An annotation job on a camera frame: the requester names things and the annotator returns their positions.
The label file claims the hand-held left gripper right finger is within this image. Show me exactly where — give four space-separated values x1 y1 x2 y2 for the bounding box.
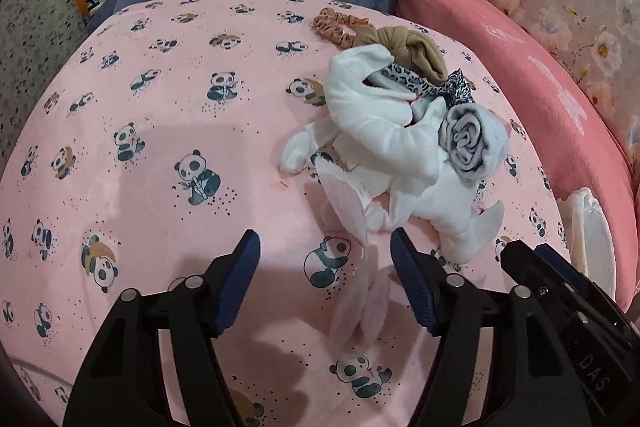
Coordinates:
390 227 591 427

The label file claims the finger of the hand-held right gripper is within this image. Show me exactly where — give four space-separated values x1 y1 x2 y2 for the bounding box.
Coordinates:
500 239 576 313
534 244 608 303

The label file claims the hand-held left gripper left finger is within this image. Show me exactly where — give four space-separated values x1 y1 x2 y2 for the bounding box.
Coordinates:
64 229 262 427

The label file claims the bin with white bag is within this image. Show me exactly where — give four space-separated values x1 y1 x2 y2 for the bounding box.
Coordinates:
556 188 624 294

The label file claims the grey sock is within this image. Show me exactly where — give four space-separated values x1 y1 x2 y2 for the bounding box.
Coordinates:
439 103 512 182

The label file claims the white fluffy cloth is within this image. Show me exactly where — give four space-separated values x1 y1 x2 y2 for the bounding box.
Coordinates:
279 44 506 265

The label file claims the leopard print cloth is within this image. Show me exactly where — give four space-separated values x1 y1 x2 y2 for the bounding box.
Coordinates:
370 62 476 108

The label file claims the tan knotted stocking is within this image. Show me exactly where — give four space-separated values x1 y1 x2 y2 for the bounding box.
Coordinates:
350 26 449 86

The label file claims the brown scrunchie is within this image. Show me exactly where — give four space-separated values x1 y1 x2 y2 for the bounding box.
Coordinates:
312 7 372 46

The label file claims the pink panda printed sheet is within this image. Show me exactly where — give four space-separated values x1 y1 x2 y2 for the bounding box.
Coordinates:
0 0 572 427

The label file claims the pink blanket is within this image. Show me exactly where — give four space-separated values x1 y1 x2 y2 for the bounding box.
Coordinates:
325 0 639 308

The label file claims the white cable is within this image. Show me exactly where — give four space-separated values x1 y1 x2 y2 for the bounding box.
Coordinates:
9 353 72 384

